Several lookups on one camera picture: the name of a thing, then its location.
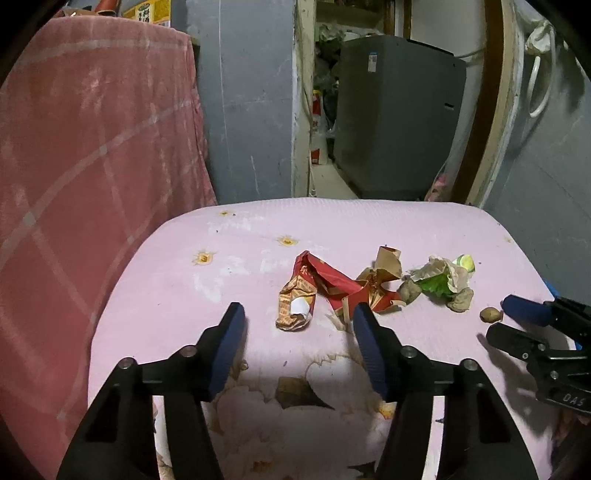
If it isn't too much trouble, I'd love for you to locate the wooden door frame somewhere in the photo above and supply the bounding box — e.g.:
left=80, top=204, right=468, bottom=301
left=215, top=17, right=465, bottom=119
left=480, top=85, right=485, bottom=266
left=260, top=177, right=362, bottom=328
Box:
left=293, top=0, right=527, bottom=206

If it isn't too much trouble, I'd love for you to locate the red snack wrapper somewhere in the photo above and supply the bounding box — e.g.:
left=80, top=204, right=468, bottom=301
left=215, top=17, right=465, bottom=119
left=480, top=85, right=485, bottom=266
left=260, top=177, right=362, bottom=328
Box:
left=276, top=250, right=407, bottom=332

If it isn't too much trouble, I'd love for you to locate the red checked cloth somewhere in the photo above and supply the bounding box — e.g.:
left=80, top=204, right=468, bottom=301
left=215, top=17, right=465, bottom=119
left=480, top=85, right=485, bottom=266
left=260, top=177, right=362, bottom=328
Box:
left=0, top=16, right=218, bottom=480

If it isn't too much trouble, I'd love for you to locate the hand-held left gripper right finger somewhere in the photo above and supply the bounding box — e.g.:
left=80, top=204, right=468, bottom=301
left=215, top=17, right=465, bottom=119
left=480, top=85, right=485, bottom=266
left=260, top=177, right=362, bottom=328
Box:
left=352, top=302, right=539, bottom=480

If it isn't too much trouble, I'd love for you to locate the white and red bag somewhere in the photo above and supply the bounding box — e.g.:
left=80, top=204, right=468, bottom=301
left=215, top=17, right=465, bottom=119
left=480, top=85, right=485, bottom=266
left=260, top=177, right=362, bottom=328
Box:
left=310, top=90, right=329, bottom=166

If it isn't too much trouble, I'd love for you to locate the green white wrapper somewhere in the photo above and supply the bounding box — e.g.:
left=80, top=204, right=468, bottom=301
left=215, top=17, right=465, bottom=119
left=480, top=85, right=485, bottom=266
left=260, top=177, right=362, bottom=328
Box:
left=409, top=254, right=476, bottom=298

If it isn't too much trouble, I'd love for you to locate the brown paper wrapper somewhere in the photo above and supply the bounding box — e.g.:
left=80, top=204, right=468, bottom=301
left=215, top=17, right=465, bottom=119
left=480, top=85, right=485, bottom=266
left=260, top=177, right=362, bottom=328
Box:
left=355, top=246, right=403, bottom=291

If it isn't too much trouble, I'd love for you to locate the white hose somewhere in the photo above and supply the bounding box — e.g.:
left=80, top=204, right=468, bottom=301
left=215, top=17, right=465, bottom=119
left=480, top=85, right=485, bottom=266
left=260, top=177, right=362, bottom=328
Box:
left=526, top=23, right=558, bottom=118

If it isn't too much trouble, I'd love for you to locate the grey washing machine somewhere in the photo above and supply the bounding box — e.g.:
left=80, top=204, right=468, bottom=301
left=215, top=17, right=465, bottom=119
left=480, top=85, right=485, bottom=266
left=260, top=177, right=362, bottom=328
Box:
left=333, top=36, right=467, bottom=200

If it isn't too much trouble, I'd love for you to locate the cream rubber glove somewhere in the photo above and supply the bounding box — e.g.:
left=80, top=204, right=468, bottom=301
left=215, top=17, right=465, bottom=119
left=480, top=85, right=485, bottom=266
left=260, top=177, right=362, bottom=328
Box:
left=526, top=25, right=553, bottom=51

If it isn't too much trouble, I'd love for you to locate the large cooking oil bottle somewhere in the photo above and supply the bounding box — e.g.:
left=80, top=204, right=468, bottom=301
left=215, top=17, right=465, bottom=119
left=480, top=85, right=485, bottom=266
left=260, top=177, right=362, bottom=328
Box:
left=121, top=0, right=174, bottom=27

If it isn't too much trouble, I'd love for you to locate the pink blanket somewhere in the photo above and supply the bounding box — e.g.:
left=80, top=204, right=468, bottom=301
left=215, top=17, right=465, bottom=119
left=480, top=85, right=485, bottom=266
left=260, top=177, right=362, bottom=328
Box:
left=88, top=198, right=561, bottom=480

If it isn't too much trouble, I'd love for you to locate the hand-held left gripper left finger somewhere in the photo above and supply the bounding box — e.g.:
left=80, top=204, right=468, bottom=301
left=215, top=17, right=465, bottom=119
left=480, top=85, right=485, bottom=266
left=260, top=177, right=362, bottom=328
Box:
left=55, top=302, right=246, bottom=480

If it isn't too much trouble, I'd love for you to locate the plastic bag clutter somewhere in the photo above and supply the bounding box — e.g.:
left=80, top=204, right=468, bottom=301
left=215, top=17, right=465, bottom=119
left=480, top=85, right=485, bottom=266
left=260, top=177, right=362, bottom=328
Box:
left=315, top=23, right=342, bottom=93

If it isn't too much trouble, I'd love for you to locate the pink patterned cloth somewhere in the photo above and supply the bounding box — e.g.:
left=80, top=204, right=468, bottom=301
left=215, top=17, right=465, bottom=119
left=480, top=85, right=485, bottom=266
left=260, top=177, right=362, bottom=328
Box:
left=425, top=173, right=448, bottom=202

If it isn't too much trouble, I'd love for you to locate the brown shell piece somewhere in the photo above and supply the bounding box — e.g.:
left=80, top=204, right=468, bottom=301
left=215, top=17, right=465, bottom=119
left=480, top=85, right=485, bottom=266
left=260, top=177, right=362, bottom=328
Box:
left=447, top=288, right=474, bottom=313
left=398, top=279, right=422, bottom=304

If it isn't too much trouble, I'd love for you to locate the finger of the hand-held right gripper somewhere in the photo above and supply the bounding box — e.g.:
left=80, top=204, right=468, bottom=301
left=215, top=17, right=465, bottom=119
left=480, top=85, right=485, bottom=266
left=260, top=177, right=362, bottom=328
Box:
left=486, top=322, right=552, bottom=365
left=502, top=294, right=591, bottom=340

